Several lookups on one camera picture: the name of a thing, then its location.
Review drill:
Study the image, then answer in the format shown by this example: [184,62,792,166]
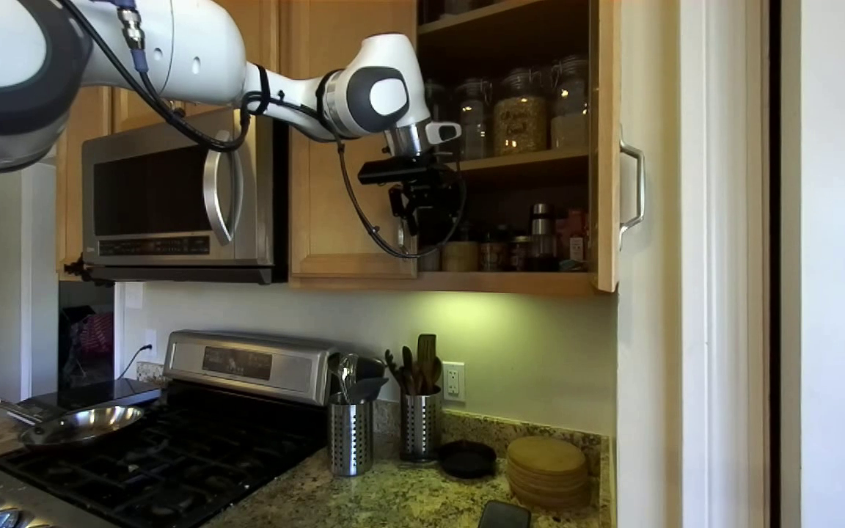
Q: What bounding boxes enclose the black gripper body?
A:
[388,178,467,224]

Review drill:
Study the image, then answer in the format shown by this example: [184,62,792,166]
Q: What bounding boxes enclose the light wood cabinet door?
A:
[284,0,422,286]
[589,0,649,295]

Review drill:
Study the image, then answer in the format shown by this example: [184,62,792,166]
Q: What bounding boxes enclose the small dark bottle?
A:
[507,230,530,276]
[478,224,513,276]

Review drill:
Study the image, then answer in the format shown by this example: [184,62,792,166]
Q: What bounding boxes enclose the dark bottle white cap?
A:
[525,198,560,273]

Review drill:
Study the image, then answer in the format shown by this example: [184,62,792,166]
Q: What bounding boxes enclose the red spice bottle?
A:
[554,204,592,273]

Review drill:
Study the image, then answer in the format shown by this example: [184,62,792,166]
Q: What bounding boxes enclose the round wooden container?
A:
[439,236,483,276]

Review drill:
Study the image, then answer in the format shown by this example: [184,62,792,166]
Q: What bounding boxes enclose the small beige container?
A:
[413,242,447,276]

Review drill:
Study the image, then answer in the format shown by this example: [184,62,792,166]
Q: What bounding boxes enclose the glass storage jar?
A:
[547,53,592,151]
[450,75,497,160]

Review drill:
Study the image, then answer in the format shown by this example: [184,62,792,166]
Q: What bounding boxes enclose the labelled glass jar yellow contents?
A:
[489,63,554,160]

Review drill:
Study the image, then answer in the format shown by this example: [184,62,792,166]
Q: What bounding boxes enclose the dark wooden spoon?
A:
[413,332,447,396]

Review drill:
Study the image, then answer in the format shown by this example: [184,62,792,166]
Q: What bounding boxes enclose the black kitchen utensil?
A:
[382,346,419,396]

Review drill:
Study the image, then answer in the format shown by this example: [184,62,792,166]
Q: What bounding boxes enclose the steel serving spoon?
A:
[325,348,362,405]

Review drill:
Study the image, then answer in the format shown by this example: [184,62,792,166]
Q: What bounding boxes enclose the perforated steel utensil holder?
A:
[325,396,378,481]
[400,386,444,464]

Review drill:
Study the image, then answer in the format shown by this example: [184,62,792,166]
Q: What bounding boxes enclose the black round dish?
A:
[434,436,503,484]

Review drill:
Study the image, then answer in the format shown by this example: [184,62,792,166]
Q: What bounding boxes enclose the stainless steel microwave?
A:
[80,101,290,286]

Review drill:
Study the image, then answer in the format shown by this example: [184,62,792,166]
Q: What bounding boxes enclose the stainless steel stove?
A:
[0,327,370,528]

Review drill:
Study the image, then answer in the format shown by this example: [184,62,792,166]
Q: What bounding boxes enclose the black countertop appliance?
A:
[57,279,120,412]

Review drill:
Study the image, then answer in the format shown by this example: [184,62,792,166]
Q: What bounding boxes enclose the steel wok pan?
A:
[0,386,146,447]

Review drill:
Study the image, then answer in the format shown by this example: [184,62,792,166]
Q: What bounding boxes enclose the white door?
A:
[797,0,845,528]

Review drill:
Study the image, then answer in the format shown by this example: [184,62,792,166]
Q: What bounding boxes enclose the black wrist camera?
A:
[354,156,447,186]

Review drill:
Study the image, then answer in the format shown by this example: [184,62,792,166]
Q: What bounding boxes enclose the white wall outlet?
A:
[439,356,469,406]

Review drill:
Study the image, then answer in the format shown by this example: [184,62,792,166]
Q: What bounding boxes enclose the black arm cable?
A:
[54,0,467,263]

